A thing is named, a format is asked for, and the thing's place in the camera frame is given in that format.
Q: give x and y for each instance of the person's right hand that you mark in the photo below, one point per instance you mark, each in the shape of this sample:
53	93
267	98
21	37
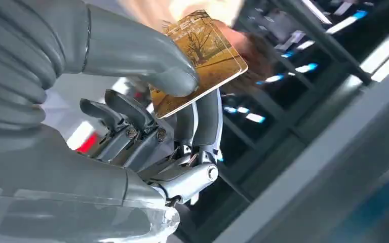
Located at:
248	53

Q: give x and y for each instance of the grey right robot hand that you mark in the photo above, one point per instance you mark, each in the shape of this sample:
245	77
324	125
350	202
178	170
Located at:
63	174

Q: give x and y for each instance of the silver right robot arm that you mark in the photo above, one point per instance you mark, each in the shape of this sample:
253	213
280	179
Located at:
20	57

